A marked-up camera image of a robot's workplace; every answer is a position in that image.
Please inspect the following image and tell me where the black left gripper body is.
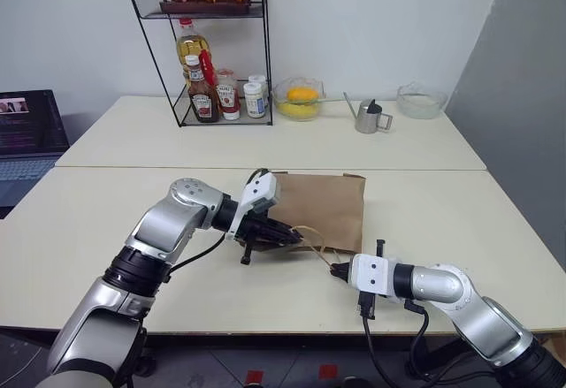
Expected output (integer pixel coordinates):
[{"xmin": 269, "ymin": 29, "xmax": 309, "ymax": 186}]
[{"xmin": 236, "ymin": 167, "xmax": 274, "ymax": 266}]

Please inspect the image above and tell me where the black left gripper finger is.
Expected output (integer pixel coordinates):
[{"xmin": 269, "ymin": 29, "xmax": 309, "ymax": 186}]
[
  {"xmin": 264, "ymin": 230, "xmax": 305, "ymax": 248},
  {"xmin": 266, "ymin": 217, "xmax": 304, "ymax": 241}
]

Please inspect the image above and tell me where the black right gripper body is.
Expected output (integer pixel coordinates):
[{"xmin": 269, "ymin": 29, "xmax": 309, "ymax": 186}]
[{"xmin": 356, "ymin": 238, "xmax": 387, "ymax": 321}]

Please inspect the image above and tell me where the brown paper bag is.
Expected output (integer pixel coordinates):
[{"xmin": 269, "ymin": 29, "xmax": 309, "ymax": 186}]
[{"xmin": 236, "ymin": 171, "xmax": 367, "ymax": 270}]

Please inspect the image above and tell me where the white jar blue label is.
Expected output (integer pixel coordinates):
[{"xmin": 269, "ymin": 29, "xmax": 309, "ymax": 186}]
[
  {"xmin": 242, "ymin": 81, "xmax": 268, "ymax": 119},
  {"xmin": 247, "ymin": 74, "xmax": 271, "ymax": 115}
]

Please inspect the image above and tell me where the red Heinz ketchup bottle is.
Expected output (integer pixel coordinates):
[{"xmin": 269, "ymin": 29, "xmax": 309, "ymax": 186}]
[{"xmin": 215, "ymin": 68, "xmax": 242, "ymax": 122}]

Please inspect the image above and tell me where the yellow orange fruit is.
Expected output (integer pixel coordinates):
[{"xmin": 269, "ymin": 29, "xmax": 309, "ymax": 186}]
[{"xmin": 287, "ymin": 87, "xmax": 320, "ymax": 103}]

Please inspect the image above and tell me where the wavy glass bowl with fruit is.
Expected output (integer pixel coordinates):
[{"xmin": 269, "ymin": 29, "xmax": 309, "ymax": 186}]
[{"xmin": 272, "ymin": 76, "xmax": 326, "ymax": 123}]

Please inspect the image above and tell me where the dark brown Heinz sauce bottle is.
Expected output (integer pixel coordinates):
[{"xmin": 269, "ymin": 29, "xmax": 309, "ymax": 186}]
[{"xmin": 185, "ymin": 55, "xmax": 221, "ymax": 124}]

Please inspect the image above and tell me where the steel long-spout can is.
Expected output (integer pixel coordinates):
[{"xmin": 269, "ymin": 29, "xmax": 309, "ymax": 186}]
[{"xmin": 343, "ymin": 91, "xmax": 394, "ymax": 134}]

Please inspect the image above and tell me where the empty clear glass bowl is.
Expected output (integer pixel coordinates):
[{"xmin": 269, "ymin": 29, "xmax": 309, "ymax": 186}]
[{"xmin": 396, "ymin": 81, "xmax": 448, "ymax": 120}]

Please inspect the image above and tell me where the cooking oil bottle red cap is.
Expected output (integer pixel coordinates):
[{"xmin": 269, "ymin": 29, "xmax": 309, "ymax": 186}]
[{"xmin": 175, "ymin": 17, "xmax": 210, "ymax": 82}]

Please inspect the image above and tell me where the dark open laptop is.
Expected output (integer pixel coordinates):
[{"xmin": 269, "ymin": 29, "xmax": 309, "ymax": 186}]
[{"xmin": 0, "ymin": 89, "xmax": 71, "ymax": 208}]

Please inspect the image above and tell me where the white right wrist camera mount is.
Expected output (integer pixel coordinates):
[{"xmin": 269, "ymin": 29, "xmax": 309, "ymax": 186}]
[{"xmin": 348, "ymin": 253, "xmax": 399, "ymax": 297}]

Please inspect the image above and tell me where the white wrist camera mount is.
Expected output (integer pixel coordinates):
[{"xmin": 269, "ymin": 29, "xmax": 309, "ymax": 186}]
[
  {"xmin": 348, "ymin": 253, "xmax": 399, "ymax": 297},
  {"xmin": 224, "ymin": 171, "xmax": 282, "ymax": 241}
]

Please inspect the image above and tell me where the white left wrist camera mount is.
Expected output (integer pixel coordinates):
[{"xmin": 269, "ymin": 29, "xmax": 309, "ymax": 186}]
[{"xmin": 224, "ymin": 171, "xmax": 282, "ymax": 241}]

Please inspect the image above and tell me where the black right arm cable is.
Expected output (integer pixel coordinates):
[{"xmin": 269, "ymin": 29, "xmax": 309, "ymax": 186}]
[{"xmin": 356, "ymin": 298, "xmax": 443, "ymax": 388}]

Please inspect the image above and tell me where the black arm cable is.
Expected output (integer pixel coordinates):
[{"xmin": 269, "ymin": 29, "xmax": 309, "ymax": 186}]
[
  {"xmin": 356, "ymin": 298, "xmax": 443, "ymax": 388},
  {"xmin": 165, "ymin": 231, "xmax": 229, "ymax": 275}
]

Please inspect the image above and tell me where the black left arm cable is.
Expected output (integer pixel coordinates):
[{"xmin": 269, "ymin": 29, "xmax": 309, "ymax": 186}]
[{"xmin": 165, "ymin": 231, "xmax": 229, "ymax": 275}]

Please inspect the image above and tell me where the black wire shelf rack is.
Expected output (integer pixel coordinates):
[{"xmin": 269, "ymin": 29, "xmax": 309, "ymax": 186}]
[{"xmin": 130, "ymin": 0, "xmax": 274, "ymax": 129}]

